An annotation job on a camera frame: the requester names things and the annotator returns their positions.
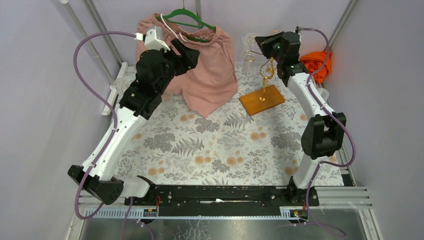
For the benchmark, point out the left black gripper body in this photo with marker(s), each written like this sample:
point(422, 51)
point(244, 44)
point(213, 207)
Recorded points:
point(185, 52)

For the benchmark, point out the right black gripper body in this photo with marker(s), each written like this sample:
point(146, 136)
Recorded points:
point(270, 47)

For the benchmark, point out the clear wine glass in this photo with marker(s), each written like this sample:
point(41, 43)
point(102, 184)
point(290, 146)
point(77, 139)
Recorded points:
point(121, 85)
point(248, 56)
point(168, 101)

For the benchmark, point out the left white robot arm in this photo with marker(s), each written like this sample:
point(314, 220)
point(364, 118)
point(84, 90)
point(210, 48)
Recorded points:
point(154, 71)

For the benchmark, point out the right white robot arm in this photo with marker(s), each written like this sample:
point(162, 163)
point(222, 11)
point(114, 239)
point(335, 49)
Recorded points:
point(324, 132)

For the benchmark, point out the wooden rack base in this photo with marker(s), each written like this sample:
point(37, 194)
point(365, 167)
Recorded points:
point(261, 100)

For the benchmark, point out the pink shorts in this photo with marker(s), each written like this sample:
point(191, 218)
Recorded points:
point(213, 82)

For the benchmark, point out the orange cloth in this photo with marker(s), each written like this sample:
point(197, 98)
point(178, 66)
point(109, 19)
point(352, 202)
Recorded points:
point(314, 60)

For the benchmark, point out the floral tablecloth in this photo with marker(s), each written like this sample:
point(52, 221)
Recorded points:
point(228, 147)

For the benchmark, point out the gold wire glass rack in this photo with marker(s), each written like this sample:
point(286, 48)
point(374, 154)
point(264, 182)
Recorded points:
point(267, 70)

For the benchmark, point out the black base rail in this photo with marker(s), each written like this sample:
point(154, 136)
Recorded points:
point(224, 201)

